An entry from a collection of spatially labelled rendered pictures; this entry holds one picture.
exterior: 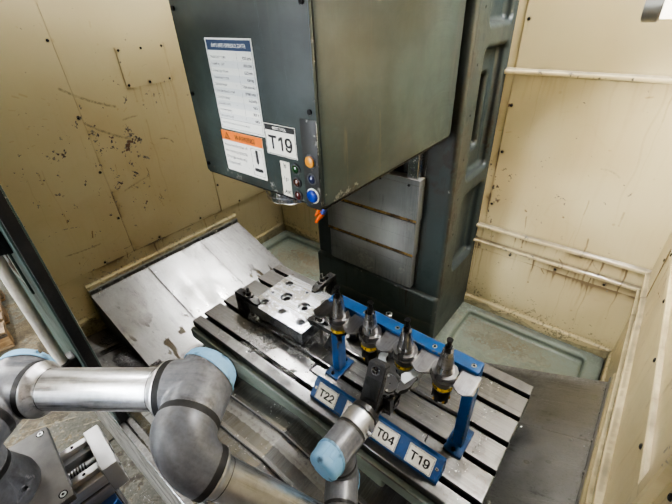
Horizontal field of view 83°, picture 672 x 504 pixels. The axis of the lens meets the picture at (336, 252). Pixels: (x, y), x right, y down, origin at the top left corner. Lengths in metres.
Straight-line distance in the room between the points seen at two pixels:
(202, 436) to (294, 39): 0.72
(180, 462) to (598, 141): 1.56
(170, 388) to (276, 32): 0.70
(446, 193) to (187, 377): 1.08
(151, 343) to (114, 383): 1.12
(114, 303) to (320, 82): 1.63
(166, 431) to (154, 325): 1.33
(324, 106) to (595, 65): 1.05
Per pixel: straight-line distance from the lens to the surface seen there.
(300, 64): 0.81
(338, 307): 1.08
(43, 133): 1.94
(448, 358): 0.95
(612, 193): 1.72
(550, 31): 1.65
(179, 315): 2.07
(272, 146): 0.92
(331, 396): 1.29
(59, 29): 1.96
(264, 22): 0.86
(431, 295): 1.75
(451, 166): 1.44
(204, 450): 0.76
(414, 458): 1.20
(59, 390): 0.97
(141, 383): 0.87
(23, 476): 1.09
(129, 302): 2.14
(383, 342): 1.06
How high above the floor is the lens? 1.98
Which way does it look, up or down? 33 degrees down
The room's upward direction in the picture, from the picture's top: 3 degrees counter-clockwise
